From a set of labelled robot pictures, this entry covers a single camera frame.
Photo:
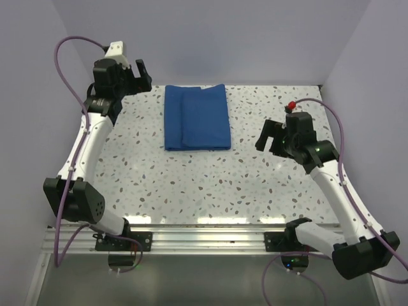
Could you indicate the blue surgical cloth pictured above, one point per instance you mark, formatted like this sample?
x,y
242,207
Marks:
x,y
196,118

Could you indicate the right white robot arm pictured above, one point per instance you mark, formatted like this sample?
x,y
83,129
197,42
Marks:
x,y
363,246

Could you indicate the aluminium mounting rail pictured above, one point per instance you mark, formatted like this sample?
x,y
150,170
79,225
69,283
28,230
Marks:
x,y
196,239

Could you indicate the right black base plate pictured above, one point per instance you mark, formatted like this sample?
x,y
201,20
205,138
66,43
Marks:
x,y
278,242

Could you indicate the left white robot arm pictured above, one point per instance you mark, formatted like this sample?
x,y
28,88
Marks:
x,y
71,193

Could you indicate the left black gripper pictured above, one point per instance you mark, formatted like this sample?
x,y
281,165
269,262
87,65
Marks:
x,y
142,83

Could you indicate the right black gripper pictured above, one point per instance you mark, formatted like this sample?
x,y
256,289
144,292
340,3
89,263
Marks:
x,y
272,129

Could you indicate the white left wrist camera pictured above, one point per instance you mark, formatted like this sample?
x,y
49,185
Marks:
x,y
117,51

